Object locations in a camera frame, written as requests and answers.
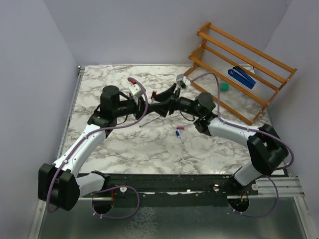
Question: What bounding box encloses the green cube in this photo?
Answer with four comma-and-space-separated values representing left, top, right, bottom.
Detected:
220, 83, 229, 92

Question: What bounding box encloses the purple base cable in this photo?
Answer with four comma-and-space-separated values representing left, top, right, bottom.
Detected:
231, 175, 280, 218
92, 185, 140, 220

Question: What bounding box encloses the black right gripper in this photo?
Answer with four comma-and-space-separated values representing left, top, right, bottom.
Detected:
149, 82, 202, 118

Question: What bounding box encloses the white pen blue end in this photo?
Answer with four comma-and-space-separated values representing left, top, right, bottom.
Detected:
177, 130, 184, 143

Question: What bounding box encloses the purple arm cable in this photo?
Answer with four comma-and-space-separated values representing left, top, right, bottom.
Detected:
189, 72, 295, 167
46, 77, 149, 213

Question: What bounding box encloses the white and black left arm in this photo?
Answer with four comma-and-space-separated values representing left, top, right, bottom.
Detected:
37, 82, 174, 212

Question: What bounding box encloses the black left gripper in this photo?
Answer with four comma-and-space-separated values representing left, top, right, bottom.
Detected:
114, 95, 154, 120

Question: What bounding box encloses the blue stapler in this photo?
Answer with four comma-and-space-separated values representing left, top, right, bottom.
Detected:
227, 66, 256, 89

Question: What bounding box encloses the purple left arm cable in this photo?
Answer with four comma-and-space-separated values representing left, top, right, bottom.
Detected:
46, 77, 149, 213

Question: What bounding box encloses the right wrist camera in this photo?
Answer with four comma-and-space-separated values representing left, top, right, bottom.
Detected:
176, 74, 191, 89

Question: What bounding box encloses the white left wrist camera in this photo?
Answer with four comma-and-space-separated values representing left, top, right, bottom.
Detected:
128, 84, 144, 104

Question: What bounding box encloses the white pen green end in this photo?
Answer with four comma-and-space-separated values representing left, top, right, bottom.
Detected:
139, 116, 160, 128

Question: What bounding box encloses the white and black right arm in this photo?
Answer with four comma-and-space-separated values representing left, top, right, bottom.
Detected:
149, 84, 289, 195

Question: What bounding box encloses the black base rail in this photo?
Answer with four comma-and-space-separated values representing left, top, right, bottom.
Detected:
82, 174, 258, 208

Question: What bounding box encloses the orange wooden rack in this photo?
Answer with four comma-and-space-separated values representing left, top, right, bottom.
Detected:
185, 22, 297, 125

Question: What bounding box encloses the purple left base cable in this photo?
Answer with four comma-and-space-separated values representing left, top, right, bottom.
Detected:
92, 185, 140, 220

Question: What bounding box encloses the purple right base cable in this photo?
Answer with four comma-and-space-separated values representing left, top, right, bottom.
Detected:
231, 175, 280, 218

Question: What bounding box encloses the aluminium table frame rail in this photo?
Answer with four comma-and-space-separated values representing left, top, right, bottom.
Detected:
55, 65, 86, 160

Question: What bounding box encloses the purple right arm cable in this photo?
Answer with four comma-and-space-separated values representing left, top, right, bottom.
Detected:
189, 72, 295, 167

